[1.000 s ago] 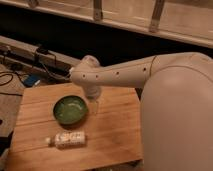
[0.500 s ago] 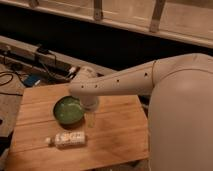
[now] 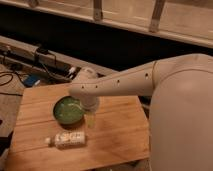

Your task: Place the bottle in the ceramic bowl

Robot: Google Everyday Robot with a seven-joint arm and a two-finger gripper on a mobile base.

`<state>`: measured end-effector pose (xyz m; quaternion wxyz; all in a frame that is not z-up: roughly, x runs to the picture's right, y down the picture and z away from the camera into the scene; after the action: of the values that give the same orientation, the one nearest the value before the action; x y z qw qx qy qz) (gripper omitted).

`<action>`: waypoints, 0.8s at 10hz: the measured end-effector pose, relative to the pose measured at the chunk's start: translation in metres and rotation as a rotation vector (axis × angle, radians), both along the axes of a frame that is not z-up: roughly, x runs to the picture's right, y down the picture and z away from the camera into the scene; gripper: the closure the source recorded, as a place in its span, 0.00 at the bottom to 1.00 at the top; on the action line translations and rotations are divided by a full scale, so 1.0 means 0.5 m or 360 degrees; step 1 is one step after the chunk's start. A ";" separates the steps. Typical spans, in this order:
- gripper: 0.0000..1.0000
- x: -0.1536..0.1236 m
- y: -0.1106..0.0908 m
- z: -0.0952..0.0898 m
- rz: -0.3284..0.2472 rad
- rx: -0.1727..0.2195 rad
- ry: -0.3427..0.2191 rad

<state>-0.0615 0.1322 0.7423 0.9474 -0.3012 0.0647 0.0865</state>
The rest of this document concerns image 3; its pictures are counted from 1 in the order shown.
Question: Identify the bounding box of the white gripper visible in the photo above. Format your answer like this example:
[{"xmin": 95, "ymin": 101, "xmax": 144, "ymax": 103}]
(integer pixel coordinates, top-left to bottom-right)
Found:
[{"xmin": 81, "ymin": 98, "xmax": 99, "ymax": 128}]

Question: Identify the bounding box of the metal bracket left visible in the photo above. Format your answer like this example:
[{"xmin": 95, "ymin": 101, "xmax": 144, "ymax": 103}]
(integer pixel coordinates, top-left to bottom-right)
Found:
[{"xmin": 93, "ymin": 0, "xmax": 103, "ymax": 21}]

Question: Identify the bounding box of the white plug connector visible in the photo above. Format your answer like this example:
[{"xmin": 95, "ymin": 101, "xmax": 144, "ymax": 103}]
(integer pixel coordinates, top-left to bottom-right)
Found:
[{"xmin": 67, "ymin": 66, "xmax": 77, "ymax": 78}]

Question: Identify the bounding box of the metal bracket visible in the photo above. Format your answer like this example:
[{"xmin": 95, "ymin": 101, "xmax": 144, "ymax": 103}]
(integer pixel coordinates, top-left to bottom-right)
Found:
[
  {"xmin": 93, "ymin": 0, "xmax": 103, "ymax": 21},
  {"xmin": 149, "ymin": 0, "xmax": 166, "ymax": 33}
]

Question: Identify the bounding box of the clear plastic bottle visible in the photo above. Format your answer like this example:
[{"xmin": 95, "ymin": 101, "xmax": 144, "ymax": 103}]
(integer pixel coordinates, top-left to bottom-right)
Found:
[{"xmin": 45, "ymin": 131, "xmax": 86, "ymax": 148}]

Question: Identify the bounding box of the black clamp device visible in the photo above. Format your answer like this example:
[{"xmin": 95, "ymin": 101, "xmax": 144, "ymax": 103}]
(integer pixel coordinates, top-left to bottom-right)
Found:
[{"xmin": 35, "ymin": 46, "xmax": 50, "ymax": 56}]

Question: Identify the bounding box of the green ceramic bowl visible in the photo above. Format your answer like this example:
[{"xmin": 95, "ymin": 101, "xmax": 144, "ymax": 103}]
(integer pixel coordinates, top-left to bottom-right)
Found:
[{"xmin": 53, "ymin": 96, "xmax": 84, "ymax": 125}]

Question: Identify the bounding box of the metal bracket right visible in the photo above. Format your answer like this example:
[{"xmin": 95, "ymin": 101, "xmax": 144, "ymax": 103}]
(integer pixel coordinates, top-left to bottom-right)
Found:
[{"xmin": 149, "ymin": 0, "xmax": 166, "ymax": 33}]

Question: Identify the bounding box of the wooden board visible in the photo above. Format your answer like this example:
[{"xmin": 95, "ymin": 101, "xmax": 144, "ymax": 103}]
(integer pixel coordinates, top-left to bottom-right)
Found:
[{"xmin": 5, "ymin": 84, "xmax": 149, "ymax": 171}]

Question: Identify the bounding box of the blue box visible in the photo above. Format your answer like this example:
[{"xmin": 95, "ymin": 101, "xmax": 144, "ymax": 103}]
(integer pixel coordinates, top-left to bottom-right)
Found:
[{"xmin": 23, "ymin": 75, "xmax": 40, "ymax": 87}]

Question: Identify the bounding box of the black cable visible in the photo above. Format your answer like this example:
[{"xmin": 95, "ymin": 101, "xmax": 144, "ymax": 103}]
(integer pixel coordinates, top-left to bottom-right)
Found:
[{"xmin": 0, "ymin": 71, "xmax": 24, "ymax": 98}]

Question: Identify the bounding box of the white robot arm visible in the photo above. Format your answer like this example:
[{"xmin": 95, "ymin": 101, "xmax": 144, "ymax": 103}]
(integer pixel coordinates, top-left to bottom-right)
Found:
[{"xmin": 70, "ymin": 54, "xmax": 213, "ymax": 171}]

